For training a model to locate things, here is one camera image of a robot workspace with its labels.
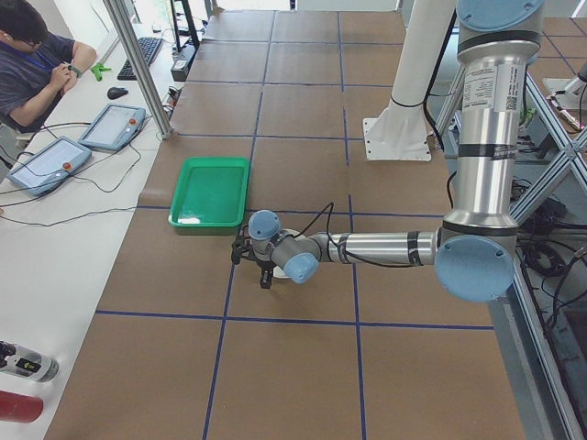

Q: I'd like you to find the black computer mouse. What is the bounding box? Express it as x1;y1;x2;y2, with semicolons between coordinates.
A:
106;86;128;100

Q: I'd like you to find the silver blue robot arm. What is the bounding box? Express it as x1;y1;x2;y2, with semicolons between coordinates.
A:
233;1;543;302

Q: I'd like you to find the blue teach pendant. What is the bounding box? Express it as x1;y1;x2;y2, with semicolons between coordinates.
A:
7;137;92;196
79;103;146;152

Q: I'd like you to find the red bottle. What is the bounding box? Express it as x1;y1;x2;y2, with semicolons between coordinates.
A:
0;390;44;424

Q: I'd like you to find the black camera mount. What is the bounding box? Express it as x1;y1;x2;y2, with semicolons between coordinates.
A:
231;231;257;265

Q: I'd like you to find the black computer box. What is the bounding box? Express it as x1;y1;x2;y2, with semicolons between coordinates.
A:
171;44;196;83

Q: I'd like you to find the white round plate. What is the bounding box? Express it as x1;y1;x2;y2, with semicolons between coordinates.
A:
271;228;298;280

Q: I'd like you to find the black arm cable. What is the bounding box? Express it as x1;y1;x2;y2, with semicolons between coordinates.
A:
293;201;336;239

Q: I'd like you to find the white pedestal column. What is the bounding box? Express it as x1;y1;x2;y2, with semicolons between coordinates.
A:
363;0;457;161

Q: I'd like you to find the green plastic tray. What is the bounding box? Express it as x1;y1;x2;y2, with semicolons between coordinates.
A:
168;157;249;236

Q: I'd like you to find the aluminium frame post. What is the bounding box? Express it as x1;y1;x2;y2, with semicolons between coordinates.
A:
103;0;172;139

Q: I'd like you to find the far blue teach pendant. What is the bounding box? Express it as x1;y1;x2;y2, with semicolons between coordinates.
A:
79;103;146;152

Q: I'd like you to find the black keyboard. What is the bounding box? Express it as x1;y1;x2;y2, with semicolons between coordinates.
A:
116;36;164;82

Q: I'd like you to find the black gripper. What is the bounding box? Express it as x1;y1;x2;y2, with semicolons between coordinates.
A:
255;256;275;289

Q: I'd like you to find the near blue teach pendant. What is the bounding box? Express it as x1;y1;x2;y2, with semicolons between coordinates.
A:
7;137;92;196

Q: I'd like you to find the seated person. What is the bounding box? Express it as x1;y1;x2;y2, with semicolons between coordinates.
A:
1;1;97;133

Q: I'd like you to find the green plastic clamp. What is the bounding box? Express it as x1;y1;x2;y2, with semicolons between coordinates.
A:
90;62;112;82

